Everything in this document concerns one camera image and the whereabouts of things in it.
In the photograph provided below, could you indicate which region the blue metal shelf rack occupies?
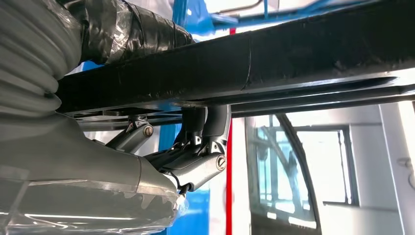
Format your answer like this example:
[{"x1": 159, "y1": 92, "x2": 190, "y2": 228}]
[{"x1": 79, "y1": 0, "x2": 383, "y2": 235}]

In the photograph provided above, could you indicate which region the white car red stripe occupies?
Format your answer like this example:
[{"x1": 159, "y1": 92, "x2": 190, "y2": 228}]
[{"x1": 191, "y1": 0, "x2": 415, "y2": 235}]

